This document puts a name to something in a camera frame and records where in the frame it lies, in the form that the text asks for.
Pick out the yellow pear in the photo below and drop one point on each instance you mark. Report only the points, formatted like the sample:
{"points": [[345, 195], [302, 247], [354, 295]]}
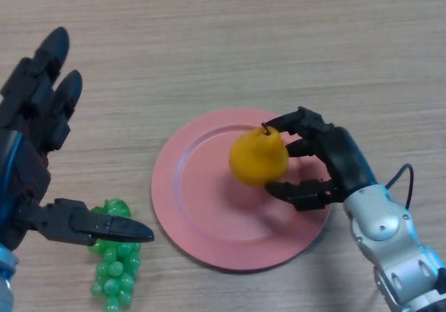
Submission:
{"points": [[258, 158]]}

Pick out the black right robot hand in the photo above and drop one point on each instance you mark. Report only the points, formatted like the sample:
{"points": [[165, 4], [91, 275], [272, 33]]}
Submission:
{"points": [[343, 158]]}

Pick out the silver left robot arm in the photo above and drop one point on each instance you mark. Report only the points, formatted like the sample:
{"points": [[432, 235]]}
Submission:
{"points": [[5, 277]]}

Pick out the green grape bunch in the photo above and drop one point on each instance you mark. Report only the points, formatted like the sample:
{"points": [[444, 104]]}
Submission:
{"points": [[111, 273]]}

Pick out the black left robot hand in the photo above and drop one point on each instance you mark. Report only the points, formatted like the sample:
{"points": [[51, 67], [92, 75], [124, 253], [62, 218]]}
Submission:
{"points": [[21, 165]]}

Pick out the pink round plate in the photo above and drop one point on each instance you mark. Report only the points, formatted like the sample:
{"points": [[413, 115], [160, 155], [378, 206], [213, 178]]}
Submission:
{"points": [[216, 228]]}

